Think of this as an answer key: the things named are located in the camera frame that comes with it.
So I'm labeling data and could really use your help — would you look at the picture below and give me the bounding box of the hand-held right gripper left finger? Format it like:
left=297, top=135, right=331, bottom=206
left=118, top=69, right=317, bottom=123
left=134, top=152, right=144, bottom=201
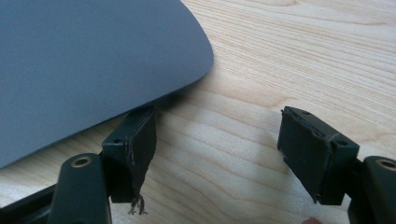
left=102, top=105, right=158, bottom=217

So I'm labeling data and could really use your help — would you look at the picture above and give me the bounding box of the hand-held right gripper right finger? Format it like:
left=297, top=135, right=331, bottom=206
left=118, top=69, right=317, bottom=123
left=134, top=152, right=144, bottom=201
left=276, top=105, right=361, bottom=206

